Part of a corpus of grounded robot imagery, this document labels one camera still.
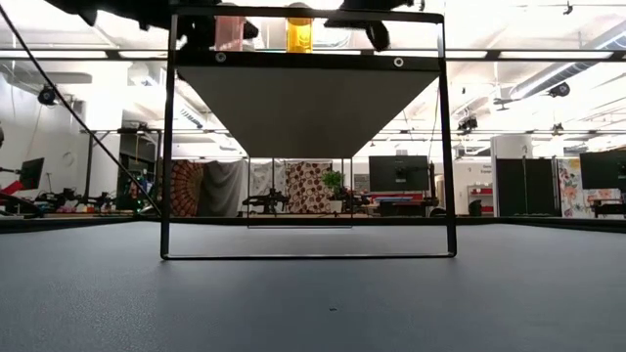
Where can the amber pill bottle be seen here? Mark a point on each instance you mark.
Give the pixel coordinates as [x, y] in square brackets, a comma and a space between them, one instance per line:
[299, 36]

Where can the black background robot arm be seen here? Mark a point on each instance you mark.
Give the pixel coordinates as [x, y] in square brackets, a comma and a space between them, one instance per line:
[266, 200]

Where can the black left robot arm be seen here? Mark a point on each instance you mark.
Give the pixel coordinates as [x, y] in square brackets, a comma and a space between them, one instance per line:
[122, 10]

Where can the red shelf unit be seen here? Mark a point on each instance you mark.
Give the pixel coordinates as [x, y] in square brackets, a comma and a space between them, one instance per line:
[481, 191]

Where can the black monitor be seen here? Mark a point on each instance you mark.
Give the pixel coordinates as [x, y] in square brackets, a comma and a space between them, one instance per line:
[32, 172]
[398, 171]
[604, 168]

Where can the orange mandala tapestry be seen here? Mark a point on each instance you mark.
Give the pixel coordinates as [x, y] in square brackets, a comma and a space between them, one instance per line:
[186, 188]

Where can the green background plant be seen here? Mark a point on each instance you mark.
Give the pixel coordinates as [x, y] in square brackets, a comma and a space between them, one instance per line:
[333, 181]

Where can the grey hanging cloth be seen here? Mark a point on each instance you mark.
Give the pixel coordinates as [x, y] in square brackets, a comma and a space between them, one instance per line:
[222, 188]

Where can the brown dotted tapestry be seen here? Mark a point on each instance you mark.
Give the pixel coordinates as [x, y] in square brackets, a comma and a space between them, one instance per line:
[305, 186]

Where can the black metal rack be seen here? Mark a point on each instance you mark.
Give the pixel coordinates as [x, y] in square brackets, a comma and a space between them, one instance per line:
[89, 161]

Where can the black cabinet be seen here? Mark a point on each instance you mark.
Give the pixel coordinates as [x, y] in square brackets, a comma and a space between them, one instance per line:
[525, 188]

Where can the floral tapestry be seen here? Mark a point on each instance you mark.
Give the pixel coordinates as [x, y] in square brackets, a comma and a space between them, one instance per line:
[569, 190]

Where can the wooden shelf black frame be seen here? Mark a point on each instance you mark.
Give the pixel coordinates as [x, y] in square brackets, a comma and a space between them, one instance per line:
[308, 112]

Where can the black ceiling camera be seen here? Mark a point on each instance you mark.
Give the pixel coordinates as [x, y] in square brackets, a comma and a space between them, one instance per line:
[559, 90]
[47, 95]

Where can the black table frame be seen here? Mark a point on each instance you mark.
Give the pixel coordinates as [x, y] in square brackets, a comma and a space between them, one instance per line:
[538, 224]

